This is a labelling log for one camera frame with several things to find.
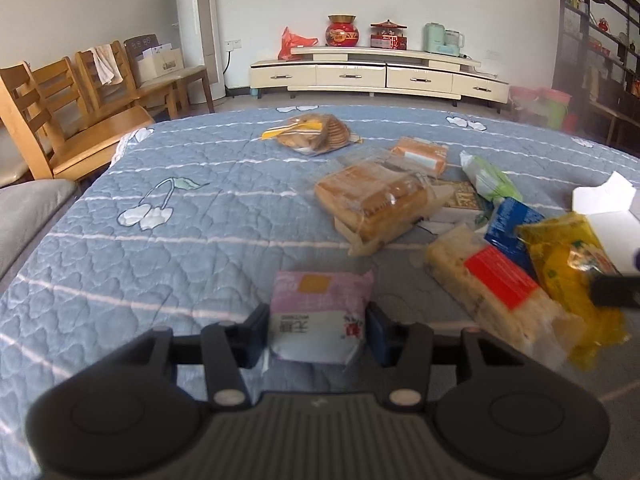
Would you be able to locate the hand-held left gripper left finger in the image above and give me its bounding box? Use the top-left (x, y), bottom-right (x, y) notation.
top-left (134, 304), bottom-right (272, 409)

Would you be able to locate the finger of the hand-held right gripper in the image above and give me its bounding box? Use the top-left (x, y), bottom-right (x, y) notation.
top-left (589, 272), bottom-right (640, 308)

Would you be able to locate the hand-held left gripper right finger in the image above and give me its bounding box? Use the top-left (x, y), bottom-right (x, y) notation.
top-left (366, 301), bottom-right (501, 408)

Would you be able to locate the yellow snack packet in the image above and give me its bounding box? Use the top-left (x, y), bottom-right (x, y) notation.
top-left (515, 211), bottom-right (630, 372)

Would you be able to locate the pink snack packet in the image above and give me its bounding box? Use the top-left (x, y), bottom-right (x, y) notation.
top-left (270, 269), bottom-right (375, 365)

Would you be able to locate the white cardboard box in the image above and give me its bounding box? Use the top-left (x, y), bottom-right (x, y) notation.
top-left (571, 171), bottom-right (640, 276)

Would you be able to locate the long cracker packet red label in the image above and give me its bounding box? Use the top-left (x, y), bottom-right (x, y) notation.
top-left (424, 225), bottom-right (586, 371)

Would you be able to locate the blue snack packet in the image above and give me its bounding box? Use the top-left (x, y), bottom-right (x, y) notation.
top-left (484, 196), bottom-right (546, 281)

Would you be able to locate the clear bag of sliced bread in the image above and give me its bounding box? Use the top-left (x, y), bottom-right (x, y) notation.
top-left (314, 157), bottom-right (436, 257)

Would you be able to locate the brown printed snack packet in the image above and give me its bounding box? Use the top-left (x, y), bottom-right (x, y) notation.
top-left (417, 180), bottom-right (493, 236)

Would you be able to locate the blue quilted blanket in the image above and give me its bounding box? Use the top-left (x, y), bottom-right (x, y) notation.
top-left (0, 104), bottom-right (640, 480)

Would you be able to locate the green snack packet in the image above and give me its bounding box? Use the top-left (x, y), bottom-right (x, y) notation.
top-left (459, 151), bottom-right (523, 206)

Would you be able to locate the small orange cake packet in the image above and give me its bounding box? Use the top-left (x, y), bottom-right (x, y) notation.
top-left (390, 136), bottom-right (449, 177)

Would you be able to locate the green bucket with pink rim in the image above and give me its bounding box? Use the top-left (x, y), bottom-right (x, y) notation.
top-left (540, 88), bottom-right (571, 128)

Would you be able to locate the clear bag of round crackers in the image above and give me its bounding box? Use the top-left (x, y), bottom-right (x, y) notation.
top-left (262, 114), bottom-right (361, 157)

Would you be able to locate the pink basin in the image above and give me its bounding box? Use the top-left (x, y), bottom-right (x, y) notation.
top-left (510, 86), bottom-right (543, 111)

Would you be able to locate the dark wooden display shelf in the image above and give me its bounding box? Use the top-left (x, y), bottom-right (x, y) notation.
top-left (552, 0), bottom-right (640, 126)

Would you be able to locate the grey cushion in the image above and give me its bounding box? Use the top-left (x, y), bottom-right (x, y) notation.
top-left (0, 178), bottom-right (78, 281)

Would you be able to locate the cream television cabinet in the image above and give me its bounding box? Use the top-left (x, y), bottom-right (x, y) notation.
top-left (249, 46), bottom-right (511, 107)

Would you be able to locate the white gift box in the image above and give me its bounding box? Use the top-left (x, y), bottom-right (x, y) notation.
top-left (136, 46), bottom-right (185, 83)

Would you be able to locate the red plastic bag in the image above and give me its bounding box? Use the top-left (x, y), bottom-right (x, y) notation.
top-left (277, 26), bottom-right (319, 61)

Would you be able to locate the white blender jug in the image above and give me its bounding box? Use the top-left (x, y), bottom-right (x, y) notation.
top-left (444, 29), bottom-right (466, 57)

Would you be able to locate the red decorative box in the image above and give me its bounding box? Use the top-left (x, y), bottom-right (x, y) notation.
top-left (370, 19), bottom-right (408, 51)

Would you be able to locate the mint green kitchen appliance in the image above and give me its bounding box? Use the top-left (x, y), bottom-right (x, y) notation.
top-left (424, 22), bottom-right (447, 54)

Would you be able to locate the white standing air conditioner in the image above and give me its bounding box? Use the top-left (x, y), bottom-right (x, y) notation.
top-left (172, 0), bottom-right (227, 103)

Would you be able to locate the red and gold jar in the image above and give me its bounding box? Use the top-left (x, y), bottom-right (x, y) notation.
top-left (326, 14), bottom-right (361, 48)

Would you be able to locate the white towel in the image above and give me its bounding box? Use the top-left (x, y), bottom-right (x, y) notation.
top-left (89, 44), bottom-right (124, 86)

